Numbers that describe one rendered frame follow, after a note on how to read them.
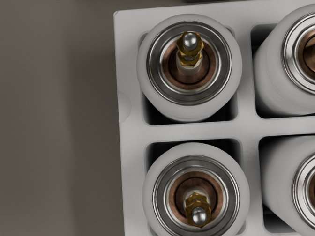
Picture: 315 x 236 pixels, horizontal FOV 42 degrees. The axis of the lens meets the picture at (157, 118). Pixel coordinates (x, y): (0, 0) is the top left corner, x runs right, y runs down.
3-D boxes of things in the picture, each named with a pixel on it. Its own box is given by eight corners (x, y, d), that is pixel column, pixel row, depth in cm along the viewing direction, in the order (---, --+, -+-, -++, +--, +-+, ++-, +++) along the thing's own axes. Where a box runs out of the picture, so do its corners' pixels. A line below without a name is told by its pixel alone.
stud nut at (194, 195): (194, 219, 33) (194, 222, 32) (180, 203, 33) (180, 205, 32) (213, 203, 33) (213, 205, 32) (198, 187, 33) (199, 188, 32)
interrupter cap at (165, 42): (133, 42, 37) (132, 40, 36) (211, 9, 37) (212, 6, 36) (166, 119, 37) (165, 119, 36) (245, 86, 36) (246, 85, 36)
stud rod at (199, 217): (195, 209, 34) (198, 228, 27) (187, 200, 34) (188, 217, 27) (204, 201, 34) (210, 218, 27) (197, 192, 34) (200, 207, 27)
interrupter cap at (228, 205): (205, 259, 36) (205, 261, 35) (135, 206, 36) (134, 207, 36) (256, 189, 36) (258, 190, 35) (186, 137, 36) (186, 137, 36)
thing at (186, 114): (140, 70, 55) (118, 36, 37) (206, 41, 55) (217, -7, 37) (168, 136, 54) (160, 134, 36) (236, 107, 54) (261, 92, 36)
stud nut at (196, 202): (195, 230, 29) (196, 233, 28) (179, 211, 29) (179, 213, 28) (216, 212, 29) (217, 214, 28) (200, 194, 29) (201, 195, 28)
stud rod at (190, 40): (181, 57, 35) (180, 35, 28) (192, 53, 35) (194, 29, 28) (185, 68, 35) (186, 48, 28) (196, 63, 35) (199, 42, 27)
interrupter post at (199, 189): (198, 217, 36) (199, 224, 33) (176, 200, 36) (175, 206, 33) (214, 195, 36) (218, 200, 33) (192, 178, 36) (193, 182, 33)
